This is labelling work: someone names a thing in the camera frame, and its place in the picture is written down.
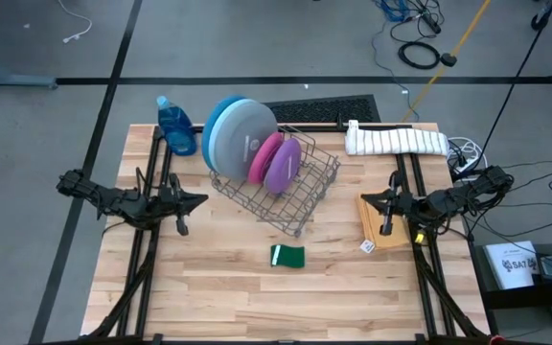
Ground black power strip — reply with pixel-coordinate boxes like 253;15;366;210
419;9;445;35

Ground yellow floor cable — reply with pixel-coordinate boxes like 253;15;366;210
402;0;493;124

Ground black storage box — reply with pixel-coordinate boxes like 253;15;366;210
474;241;552;311

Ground small purple plate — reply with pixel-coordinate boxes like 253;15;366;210
264;137;303;195

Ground blue dish soap bottle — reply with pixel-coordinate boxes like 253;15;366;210
155;95;198;157

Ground black caster wheel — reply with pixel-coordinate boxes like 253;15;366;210
530;9;550;33

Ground black floor vent grate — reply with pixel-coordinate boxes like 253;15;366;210
261;94;381;124

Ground white cable with plug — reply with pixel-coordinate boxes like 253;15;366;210
57;0;94;45

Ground long black cable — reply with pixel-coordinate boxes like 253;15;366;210
481;21;550;159

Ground white striped towel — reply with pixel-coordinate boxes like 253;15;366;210
344;119;450;157

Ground white printed booklet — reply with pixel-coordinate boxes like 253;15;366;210
484;241;541;291

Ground green sponge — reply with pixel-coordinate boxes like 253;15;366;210
269;243;307;269

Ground folded orange cloth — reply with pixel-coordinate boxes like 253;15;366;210
356;191;410;250

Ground grey wire dish rack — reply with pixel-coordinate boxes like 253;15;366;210
208;124;342;239

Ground small pink plate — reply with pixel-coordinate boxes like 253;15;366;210
246;131;286;186

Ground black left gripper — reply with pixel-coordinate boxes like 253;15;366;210
158;172;210;237

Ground coiled black cable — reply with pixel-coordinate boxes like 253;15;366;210
397;40;442;71

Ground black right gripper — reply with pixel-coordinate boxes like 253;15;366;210
360;171;431;237

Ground grey metal table base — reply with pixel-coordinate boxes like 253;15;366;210
0;35;59;90

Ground large grey plate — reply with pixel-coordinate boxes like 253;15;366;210
213;99;280;183

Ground blue cable bundle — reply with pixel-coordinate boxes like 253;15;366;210
370;0;411;97

